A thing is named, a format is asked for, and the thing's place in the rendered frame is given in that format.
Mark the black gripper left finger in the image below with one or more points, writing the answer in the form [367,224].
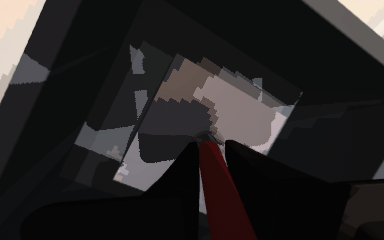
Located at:
[168,210]

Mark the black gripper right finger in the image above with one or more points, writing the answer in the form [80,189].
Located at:
[283,203]

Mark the dark red peg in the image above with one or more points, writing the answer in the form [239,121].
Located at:
[227,218]

